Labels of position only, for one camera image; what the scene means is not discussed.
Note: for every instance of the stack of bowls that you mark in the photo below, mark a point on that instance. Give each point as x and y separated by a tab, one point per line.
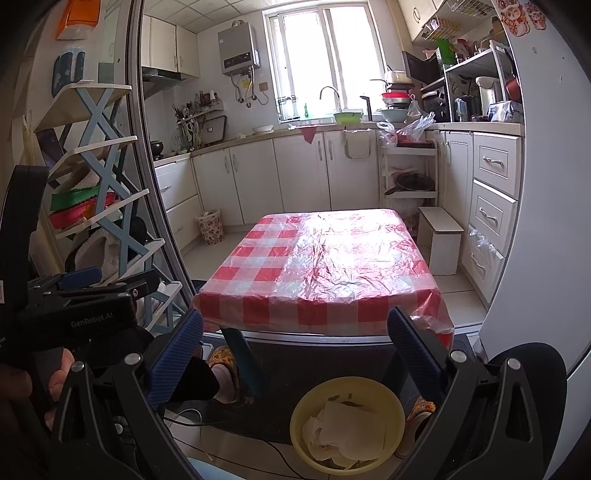
398	99

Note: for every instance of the white red shopping bag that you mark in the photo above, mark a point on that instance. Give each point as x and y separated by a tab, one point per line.
387	134

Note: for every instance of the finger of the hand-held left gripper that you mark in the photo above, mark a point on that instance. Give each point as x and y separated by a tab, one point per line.
134	286
81	278

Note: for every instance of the clear crumpled plastic bag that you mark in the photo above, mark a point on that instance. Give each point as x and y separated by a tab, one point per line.
418	127

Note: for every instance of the teal table leg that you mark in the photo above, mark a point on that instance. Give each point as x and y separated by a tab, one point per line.
242	360

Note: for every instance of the orange packet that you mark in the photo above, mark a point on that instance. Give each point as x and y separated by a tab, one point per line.
78	18

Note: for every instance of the white drawer cabinet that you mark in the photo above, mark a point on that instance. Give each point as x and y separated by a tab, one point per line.
494	194

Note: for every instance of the black microwave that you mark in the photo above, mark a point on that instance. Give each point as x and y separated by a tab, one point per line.
422	69

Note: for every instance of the green packet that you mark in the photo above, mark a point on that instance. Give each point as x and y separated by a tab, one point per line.
445	51

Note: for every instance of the white bowl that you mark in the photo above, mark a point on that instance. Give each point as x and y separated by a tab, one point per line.
264	129

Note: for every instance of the floral waste bin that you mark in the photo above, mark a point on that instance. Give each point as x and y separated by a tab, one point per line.
211	228

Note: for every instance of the thin clear hanging bag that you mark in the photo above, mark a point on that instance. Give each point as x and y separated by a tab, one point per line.
482	242

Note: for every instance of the floral slipper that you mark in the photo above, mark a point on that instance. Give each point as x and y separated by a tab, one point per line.
226	357
422	406

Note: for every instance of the white corner shelf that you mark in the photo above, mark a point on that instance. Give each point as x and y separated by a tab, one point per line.
408	157

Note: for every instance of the red pennant cloth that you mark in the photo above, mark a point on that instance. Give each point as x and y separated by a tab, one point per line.
308	134

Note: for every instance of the water heater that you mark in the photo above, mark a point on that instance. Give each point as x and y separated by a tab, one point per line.
238	48

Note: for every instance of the white lower kitchen cabinets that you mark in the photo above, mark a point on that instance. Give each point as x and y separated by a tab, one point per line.
295	170

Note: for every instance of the white step stool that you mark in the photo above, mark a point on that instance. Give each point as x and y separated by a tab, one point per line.
441	240

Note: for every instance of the blue white shelf rack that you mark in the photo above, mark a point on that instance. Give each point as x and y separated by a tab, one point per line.
99	120

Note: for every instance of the white kettle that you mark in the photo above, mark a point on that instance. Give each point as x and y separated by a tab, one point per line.
488	94

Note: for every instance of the red cartoon sticker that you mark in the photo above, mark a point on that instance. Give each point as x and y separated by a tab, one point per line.
519	16

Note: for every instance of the white storage shelf unit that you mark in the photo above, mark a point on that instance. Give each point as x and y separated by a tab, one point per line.
471	64

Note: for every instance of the red mug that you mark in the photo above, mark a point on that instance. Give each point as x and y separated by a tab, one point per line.
513	87

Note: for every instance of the yellow plastic bin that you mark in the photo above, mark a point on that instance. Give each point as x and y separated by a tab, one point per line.
300	415

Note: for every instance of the green basin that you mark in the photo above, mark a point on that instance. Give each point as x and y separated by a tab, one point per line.
348	117

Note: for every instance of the white refrigerator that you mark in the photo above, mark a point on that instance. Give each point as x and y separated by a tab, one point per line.
554	184

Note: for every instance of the person's left hand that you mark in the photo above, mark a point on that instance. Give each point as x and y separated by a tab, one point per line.
57	374

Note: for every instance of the grey sliding door frame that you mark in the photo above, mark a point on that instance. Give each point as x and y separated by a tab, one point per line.
141	138

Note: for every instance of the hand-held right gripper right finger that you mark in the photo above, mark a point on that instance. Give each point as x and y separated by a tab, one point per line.
415	355

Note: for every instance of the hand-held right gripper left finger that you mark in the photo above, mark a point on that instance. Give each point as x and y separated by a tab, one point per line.
175	355

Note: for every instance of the red white checkered tablecloth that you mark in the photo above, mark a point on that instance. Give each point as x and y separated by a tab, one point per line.
332	267

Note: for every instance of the window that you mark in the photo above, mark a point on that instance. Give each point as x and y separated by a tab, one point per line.
323	60

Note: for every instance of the white upper cabinets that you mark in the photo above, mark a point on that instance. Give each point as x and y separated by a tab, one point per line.
418	16
168	44

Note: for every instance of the utensil rack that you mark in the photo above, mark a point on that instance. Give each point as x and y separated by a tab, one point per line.
198	124

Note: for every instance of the range hood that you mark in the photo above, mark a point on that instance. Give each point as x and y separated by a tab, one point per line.
159	78

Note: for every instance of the white fluffy slippers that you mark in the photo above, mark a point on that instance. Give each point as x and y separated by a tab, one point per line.
101	254

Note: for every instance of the faucet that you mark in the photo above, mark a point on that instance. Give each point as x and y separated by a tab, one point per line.
330	92

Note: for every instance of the black pan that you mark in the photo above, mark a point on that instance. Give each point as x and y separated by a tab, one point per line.
413	183

